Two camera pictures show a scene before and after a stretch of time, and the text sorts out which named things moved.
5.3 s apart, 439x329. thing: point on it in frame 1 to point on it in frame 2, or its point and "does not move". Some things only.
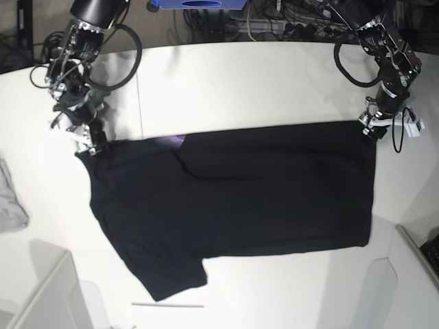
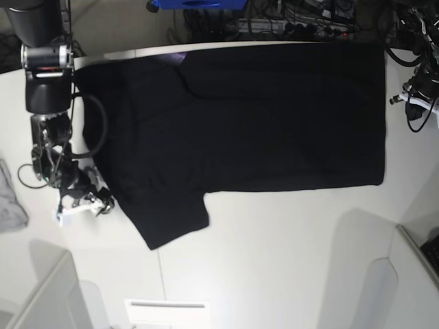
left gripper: (388, 101) to (426, 81)
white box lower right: (402, 291) does not move
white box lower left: (58, 299) does not move
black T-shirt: (174, 201) to (164, 129)
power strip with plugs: (292, 28) does not move
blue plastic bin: (200, 5) does not move
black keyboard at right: (431, 249) does not move
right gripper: (81, 105) to (75, 184)
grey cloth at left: (13, 216) does not move
